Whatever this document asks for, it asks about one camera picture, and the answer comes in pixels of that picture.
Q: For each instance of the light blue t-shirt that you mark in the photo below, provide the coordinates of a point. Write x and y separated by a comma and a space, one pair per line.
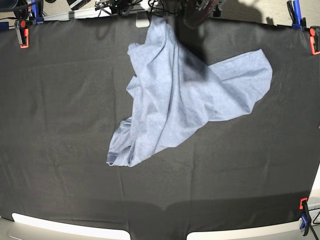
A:
175, 93

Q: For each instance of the black table cloth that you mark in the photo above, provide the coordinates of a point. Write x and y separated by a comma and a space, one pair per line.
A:
62, 98

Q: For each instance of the orange blue clamp bottom right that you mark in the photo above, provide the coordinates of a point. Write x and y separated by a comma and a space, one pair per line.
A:
305, 216

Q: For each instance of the orange clamp top left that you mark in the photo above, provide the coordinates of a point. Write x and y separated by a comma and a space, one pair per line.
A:
22, 31

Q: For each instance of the blue clamp top left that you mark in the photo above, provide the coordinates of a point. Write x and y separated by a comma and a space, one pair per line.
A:
35, 12

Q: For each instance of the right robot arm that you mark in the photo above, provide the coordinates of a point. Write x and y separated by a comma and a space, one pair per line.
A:
115, 7

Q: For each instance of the orange clamp top right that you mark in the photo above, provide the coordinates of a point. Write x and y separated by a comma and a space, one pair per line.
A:
314, 40

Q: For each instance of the blue clamp top right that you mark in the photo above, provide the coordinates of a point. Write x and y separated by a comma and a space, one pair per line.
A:
298, 23

